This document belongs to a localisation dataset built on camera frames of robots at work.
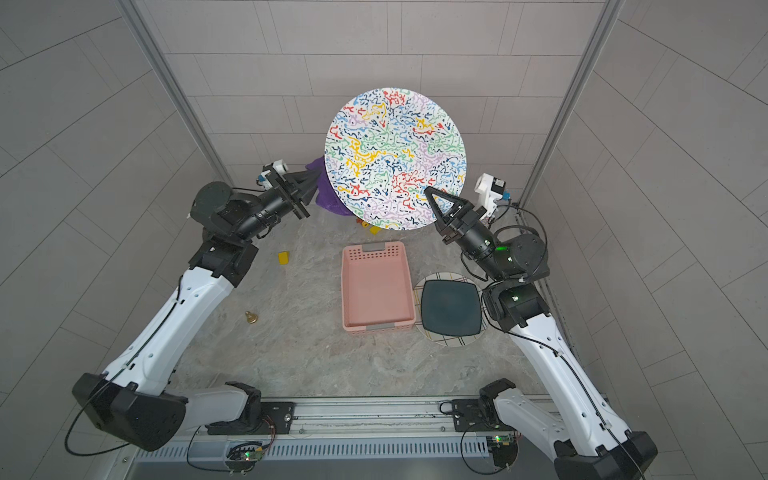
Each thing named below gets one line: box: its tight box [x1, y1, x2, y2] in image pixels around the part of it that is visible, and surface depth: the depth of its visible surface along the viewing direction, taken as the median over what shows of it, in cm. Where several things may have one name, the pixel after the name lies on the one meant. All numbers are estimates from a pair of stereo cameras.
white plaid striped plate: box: [415, 272, 451, 347], surface depth 86 cm
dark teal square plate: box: [421, 280, 482, 336], surface depth 90 cm
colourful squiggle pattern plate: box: [324, 87, 467, 231], surface depth 51 cm
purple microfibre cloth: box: [305, 156, 354, 216], surface depth 56 cm
